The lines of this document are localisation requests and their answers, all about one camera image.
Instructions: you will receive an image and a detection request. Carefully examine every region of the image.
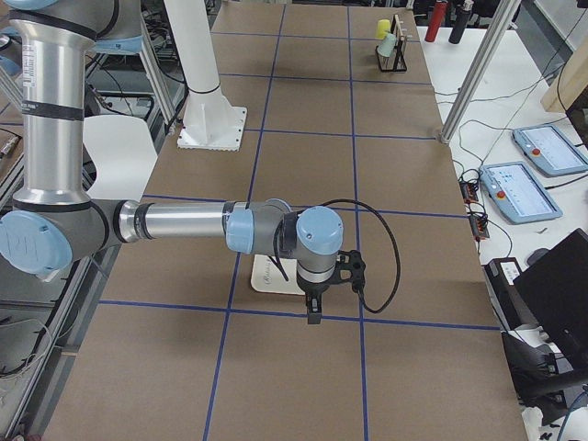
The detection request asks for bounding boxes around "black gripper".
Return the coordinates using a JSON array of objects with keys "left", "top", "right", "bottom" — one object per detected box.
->
[{"left": 300, "top": 279, "right": 327, "bottom": 325}]

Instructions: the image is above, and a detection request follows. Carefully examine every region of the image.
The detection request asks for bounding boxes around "mint green cup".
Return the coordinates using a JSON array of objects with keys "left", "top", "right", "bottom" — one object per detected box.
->
[{"left": 377, "top": 33, "right": 397, "bottom": 58}]

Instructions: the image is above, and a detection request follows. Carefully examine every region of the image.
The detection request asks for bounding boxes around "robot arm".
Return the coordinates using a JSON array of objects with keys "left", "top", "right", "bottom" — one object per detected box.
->
[{"left": 1, "top": 1, "right": 344, "bottom": 324}]

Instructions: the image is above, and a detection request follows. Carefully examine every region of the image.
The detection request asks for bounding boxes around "beige plastic tray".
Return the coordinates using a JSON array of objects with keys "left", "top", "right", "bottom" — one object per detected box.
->
[{"left": 250, "top": 254, "right": 304, "bottom": 296}]

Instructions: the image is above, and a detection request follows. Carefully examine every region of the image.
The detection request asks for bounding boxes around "yellow cup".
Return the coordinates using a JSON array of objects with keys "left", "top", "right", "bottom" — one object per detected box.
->
[{"left": 375, "top": 18, "right": 391, "bottom": 40}]

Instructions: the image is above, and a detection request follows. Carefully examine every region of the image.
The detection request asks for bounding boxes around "black box device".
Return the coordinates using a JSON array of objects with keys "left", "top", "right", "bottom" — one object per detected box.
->
[{"left": 483, "top": 257, "right": 530, "bottom": 330}]

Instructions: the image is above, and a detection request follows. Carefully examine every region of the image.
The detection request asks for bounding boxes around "orange circuit board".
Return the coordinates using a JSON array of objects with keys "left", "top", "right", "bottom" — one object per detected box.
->
[{"left": 459, "top": 180, "right": 480, "bottom": 204}]

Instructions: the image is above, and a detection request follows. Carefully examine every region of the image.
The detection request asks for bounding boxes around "near teach pendant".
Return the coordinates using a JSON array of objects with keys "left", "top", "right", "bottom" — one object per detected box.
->
[{"left": 480, "top": 162, "right": 563, "bottom": 224}]

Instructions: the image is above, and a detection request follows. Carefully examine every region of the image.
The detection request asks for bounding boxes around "teach pendant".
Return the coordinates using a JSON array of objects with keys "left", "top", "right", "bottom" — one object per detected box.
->
[
  {"left": 480, "top": 162, "right": 563, "bottom": 224},
  {"left": 512, "top": 124, "right": 587, "bottom": 177}
]

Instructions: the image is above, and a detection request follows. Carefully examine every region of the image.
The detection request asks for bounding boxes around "black laptop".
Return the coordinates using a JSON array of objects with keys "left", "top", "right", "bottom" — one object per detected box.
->
[{"left": 514, "top": 229, "right": 587, "bottom": 368}]

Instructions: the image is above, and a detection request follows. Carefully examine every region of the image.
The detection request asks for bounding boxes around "far teach pendant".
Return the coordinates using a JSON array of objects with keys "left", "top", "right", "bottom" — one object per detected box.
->
[{"left": 512, "top": 124, "right": 587, "bottom": 177}]

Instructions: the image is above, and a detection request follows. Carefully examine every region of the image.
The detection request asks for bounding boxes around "red thermos bottle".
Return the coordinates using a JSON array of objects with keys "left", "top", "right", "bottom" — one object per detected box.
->
[{"left": 424, "top": 0, "right": 448, "bottom": 42}]

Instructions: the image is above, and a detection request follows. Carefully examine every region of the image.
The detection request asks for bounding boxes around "black thermos bottle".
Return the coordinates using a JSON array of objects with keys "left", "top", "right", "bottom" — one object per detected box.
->
[{"left": 448, "top": 0, "right": 474, "bottom": 44}]

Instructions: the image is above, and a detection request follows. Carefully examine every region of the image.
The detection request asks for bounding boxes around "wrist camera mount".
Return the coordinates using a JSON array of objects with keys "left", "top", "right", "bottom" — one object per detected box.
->
[{"left": 329, "top": 250, "right": 366, "bottom": 294}]

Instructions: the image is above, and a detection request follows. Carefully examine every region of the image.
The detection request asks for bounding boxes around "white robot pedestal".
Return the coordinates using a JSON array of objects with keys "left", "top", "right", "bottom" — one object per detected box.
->
[{"left": 164, "top": 0, "right": 247, "bottom": 152}]

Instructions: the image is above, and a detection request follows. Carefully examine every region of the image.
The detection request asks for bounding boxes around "black wire cup rack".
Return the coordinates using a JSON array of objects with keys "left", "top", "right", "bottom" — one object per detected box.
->
[{"left": 375, "top": 14, "right": 408, "bottom": 73}]

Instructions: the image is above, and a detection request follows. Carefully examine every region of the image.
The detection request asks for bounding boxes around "aluminium frame post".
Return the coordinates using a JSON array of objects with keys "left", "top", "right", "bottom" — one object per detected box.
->
[{"left": 439, "top": 0, "right": 521, "bottom": 144}]

